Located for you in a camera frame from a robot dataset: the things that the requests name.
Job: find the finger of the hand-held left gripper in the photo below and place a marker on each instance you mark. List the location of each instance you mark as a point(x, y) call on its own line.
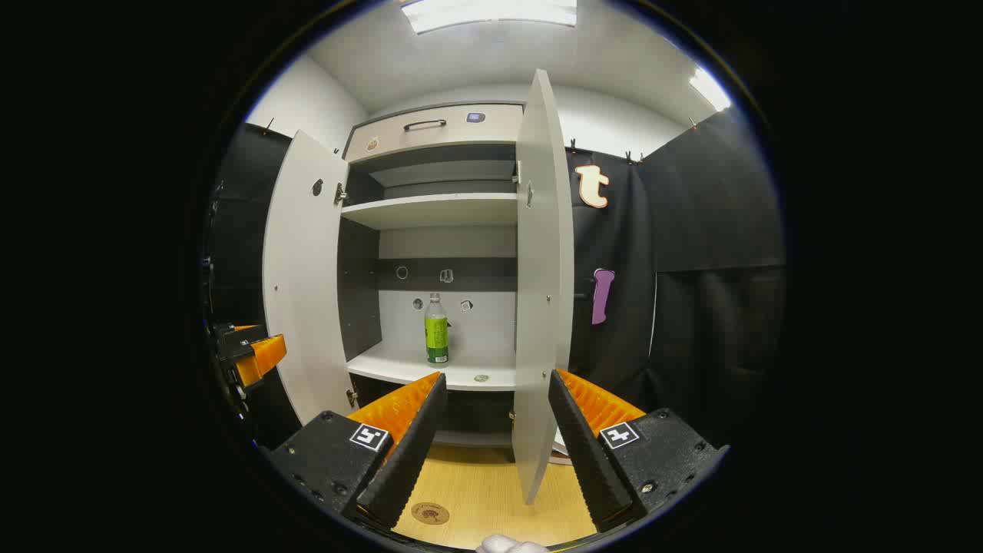
point(261, 357)

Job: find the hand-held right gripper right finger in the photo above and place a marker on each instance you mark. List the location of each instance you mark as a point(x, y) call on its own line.
point(587, 453)

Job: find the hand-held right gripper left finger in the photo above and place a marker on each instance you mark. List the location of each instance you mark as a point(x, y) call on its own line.
point(411, 453)

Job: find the round cork coaster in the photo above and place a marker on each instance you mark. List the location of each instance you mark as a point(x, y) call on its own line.
point(430, 513)

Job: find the grey cabinet door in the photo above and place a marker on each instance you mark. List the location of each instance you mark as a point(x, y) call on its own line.
point(307, 269)
point(541, 307)

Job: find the green label plastic bottle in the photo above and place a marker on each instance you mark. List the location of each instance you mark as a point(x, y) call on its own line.
point(436, 338)

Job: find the grey cabinet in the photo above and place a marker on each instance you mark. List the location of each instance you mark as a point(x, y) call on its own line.
point(430, 209)

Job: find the grey cabinet drawer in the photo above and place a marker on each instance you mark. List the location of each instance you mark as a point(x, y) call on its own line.
point(461, 134)

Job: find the white picture-cover book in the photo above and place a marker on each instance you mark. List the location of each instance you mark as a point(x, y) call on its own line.
point(560, 448)

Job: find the black backdrop cloth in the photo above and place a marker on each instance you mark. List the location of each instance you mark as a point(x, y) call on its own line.
point(706, 322)

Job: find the small ceiling light panel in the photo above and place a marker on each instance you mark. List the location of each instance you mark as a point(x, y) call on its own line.
point(710, 91)

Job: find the large ceiling light panel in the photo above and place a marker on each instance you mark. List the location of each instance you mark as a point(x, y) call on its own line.
point(491, 14)

